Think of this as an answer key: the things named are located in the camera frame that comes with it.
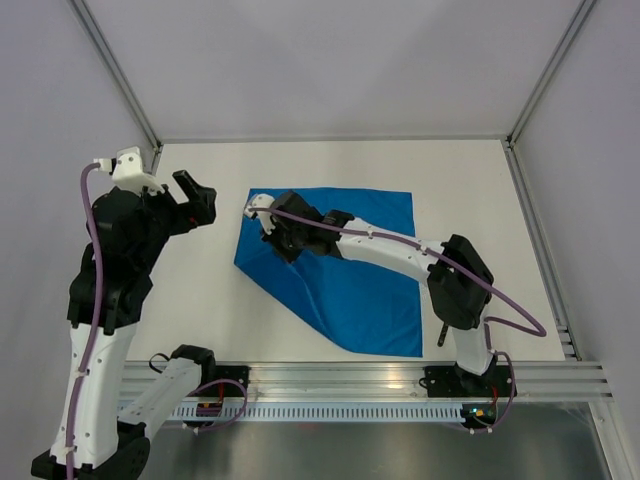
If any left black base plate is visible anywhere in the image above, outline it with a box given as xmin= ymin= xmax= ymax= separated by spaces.
xmin=212 ymin=365 xmax=251 ymax=401

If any blue cloth napkin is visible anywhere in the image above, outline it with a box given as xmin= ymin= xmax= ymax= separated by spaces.
xmin=234 ymin=187 xmax=423 ymax=358

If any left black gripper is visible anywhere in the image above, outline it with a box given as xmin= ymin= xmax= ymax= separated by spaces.
xmin=135 ymin=169 xmax=216 ymax=269

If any white slotted cable duct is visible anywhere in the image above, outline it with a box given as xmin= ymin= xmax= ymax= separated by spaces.
xmin=164 ymin=402 xmax=464 ymax=422

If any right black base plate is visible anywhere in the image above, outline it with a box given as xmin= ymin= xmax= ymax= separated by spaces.
xmin=418 ymin=364 xmax=515 ymax=399

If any aluminium frame post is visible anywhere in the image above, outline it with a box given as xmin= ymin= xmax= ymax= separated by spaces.
xmin=505 ymin=0 xmax=599 ymax=149
xmin=67 ymin=0 xmax=162 ymax=152

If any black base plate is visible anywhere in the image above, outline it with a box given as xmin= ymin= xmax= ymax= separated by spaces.
xmin=212 ymin=365 xmax=251 ymax=401
xmin=418 ymin=364 xmax=515 ymax=399

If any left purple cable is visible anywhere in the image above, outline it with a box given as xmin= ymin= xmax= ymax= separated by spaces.
xmin=62 ymin=161 xmax=251 ymax=479

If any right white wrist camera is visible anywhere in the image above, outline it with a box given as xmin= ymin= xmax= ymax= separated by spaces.
xmin=243 ymin=193 xmax=275 ymax=235

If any left aluminium frame post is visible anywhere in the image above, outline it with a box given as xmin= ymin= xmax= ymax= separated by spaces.
xmin=67 ymin=0 xmax=162 ymax=152

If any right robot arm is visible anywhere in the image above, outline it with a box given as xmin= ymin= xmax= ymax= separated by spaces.
xmin=244 ymin=191 xmax=515 ymax=401

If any right aluminium frame post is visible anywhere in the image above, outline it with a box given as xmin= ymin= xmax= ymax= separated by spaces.
xmin=505 ymin=0 xmax=599 ymax=149

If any aluminium front rail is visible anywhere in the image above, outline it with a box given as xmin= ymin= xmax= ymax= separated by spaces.
xmin=117 ymin=360 xmax=615 ymax=401

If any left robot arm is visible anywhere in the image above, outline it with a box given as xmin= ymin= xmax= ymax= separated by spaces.
xmin=31 ymin=167 xmax=218 ymax=479

